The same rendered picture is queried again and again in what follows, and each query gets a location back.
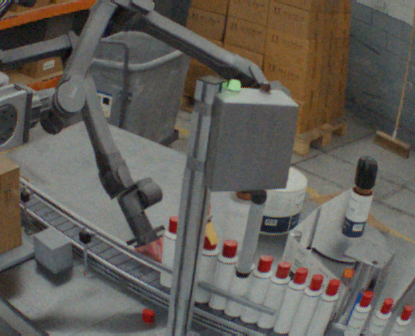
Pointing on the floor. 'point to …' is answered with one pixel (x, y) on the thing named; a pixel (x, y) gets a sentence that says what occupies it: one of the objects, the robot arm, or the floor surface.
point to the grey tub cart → (139, 85)
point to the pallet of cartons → (284, 55)
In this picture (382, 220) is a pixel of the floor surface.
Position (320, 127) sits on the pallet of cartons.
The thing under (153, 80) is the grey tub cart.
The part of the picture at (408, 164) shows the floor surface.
